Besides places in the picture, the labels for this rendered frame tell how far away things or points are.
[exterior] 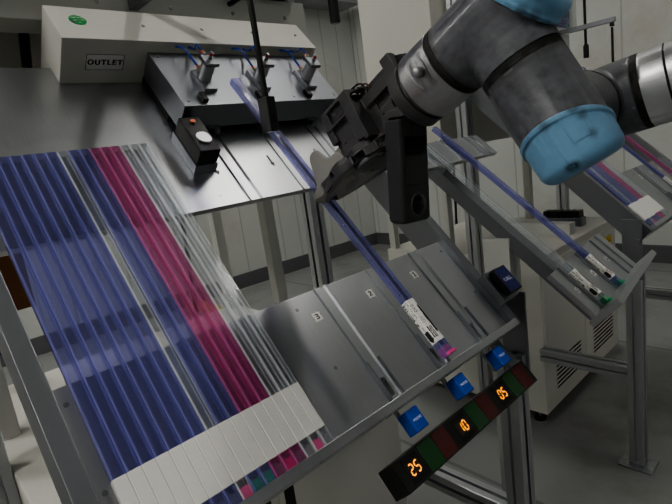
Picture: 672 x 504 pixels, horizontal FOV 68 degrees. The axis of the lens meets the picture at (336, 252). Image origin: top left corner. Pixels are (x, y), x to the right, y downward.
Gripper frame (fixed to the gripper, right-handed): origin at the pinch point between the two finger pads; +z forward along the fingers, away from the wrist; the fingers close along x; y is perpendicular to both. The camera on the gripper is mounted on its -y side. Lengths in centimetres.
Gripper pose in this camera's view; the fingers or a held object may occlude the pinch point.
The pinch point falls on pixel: (328, 199)
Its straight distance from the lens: 66.9
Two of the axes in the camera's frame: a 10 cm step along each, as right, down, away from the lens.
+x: -7.2, 2.4, -6.6
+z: -5.4, 4.0, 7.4
